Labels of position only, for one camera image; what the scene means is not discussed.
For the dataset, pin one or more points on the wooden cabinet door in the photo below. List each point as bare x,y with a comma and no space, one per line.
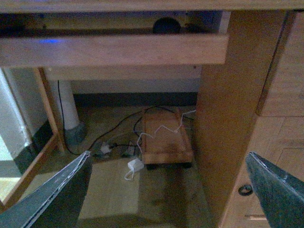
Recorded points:
283,91

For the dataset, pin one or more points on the wooden pull-out keyboard tray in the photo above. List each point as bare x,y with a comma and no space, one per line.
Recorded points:
116,50

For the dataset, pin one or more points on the white plug on floor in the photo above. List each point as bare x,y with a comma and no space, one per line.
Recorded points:
105,149

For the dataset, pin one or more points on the dark grey computer mouse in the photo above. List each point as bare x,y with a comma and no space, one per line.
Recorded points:
166,25

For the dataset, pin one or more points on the white pipe with grey base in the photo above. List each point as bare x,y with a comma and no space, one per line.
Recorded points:
74,130

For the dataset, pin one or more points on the white power adapter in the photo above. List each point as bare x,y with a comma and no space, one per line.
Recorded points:
135,165

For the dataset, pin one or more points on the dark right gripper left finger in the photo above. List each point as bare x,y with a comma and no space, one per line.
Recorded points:
57,202

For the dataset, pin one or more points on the wooden floor stand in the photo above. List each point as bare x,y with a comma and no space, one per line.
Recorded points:
165,140

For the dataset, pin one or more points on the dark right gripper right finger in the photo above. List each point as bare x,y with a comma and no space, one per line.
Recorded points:
280,194

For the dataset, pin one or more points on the wooden desk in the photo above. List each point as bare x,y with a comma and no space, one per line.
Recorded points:
229,93

